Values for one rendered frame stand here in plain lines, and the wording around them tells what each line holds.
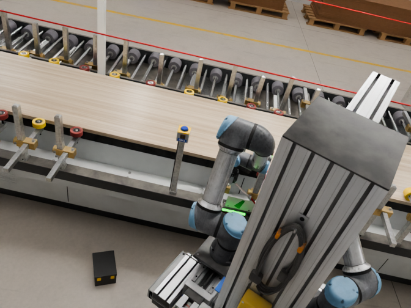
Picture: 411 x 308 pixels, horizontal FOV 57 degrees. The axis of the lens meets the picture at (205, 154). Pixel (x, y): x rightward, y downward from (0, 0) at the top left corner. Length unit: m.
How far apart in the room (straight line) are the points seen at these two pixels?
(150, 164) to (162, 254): 0.77
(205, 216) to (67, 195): 1.70
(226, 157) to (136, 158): 1.16
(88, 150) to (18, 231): 0.89
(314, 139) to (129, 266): 2.27
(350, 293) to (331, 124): 0.86
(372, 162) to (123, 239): 2.44
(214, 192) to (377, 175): 0.90
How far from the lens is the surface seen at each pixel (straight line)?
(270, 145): 1.59
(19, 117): 2.50
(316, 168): 0.88
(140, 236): 3.12
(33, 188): 3.25
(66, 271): 2.97
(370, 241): 2.76
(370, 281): 1.75
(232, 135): 1.56
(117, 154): 2.68
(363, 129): 1.01
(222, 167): 1.60
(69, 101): 2.87
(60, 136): 2.45
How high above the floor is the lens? 2.51
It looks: 40 degrees down
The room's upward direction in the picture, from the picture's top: 14 degrees clockwise
